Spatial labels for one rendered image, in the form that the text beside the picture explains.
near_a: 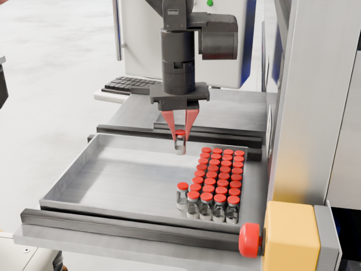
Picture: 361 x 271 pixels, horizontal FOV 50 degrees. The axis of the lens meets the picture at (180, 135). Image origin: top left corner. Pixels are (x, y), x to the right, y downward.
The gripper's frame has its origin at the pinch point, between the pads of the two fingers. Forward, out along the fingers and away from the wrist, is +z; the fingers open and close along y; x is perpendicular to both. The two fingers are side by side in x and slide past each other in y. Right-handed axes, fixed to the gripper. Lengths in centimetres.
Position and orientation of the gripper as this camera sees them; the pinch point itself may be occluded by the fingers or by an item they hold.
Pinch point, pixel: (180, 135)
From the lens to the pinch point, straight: 71.9
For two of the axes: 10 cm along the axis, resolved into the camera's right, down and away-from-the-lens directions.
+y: 10.0, -0.5, 0.4
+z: 0.3, 8.9, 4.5
